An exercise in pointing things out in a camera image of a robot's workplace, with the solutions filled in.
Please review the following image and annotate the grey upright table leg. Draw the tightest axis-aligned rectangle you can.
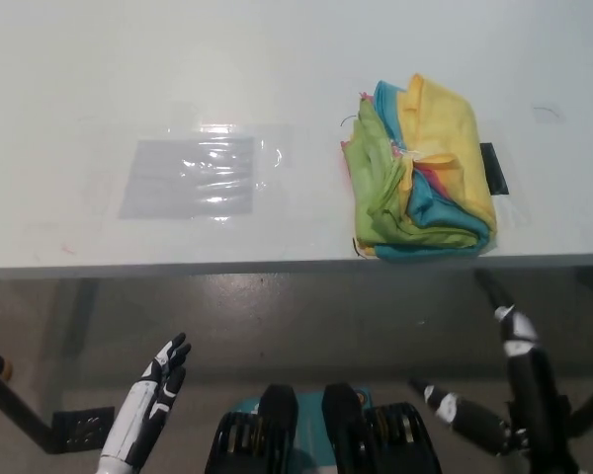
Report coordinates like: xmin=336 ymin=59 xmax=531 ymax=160
xmin=72 ymin=277 xmax=101 ymax=356

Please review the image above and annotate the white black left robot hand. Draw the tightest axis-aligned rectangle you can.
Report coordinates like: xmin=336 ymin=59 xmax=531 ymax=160
xmin=98 ymin=332 xmax=193 ymax=464

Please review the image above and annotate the clear plastic bag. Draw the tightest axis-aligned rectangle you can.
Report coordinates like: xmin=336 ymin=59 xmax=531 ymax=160
xmin=118 ymin=137 xmax=256 ymax=221

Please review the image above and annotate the clear plastic film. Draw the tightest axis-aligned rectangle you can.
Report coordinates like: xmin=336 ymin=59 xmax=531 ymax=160
xmin=166 ymin=121 xmax=298 ymax=224

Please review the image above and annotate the black tape strip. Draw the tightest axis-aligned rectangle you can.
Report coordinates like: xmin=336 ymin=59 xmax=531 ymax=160
xmin=478 ymin=142 xmax=511 ymax=197

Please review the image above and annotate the black teal robot torso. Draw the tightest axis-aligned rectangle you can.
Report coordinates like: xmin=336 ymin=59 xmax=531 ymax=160
xmin=205 ymin=382 xmax=444 ymax=474

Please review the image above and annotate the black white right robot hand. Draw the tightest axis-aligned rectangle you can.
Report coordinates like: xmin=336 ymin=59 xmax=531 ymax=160
xmin=407 ymin=269 xmax=587 ymax=474

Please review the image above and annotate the black perforated foot plate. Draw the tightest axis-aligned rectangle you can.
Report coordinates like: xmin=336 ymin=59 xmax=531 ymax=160
xmin=52 ymin=406 xmax=117 ymax=453

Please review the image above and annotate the teal microfibre cloth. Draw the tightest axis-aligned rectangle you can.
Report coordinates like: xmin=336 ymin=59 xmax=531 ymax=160
xmin=373 ymin=78 xmax=491 ymax=264

